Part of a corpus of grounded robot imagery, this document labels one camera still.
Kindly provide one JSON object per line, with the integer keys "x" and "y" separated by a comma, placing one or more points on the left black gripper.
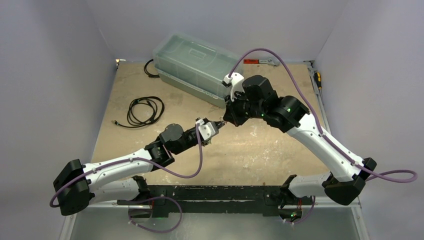
{"x": 219, "y": 124}

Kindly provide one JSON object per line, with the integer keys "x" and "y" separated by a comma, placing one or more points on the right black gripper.
{"x": 230, "y": 114}

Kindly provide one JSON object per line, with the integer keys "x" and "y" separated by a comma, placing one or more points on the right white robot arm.
{"x": 255, "y": 98}

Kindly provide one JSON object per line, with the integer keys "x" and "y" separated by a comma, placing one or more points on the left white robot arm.
{"x": 79, "y": 185}

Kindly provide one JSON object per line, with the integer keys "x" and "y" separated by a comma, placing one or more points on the translucent green storage box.
{"x": 194, "y": 66}

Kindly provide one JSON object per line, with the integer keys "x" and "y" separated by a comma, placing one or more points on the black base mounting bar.
{"x": 267, "y": 200}

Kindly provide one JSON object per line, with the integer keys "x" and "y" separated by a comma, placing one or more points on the yellow black screwdriver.
{"x": 318, "y": 80}

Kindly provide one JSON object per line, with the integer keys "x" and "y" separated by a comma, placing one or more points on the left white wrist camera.
{"x": 205, "y": 125}

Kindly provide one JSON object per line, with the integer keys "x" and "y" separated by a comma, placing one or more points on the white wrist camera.
{"x": 205, "y": 125}
{"x": 234, "y": 82}

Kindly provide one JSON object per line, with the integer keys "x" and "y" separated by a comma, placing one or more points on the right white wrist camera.
{"x": 234, "y": 82}

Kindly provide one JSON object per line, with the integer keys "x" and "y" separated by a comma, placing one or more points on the red handled wrench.
{"x": 268, "y": 61}

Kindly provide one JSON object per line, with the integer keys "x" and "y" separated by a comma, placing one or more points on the aluminium rail right side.
{"x": 356, "y": 209}

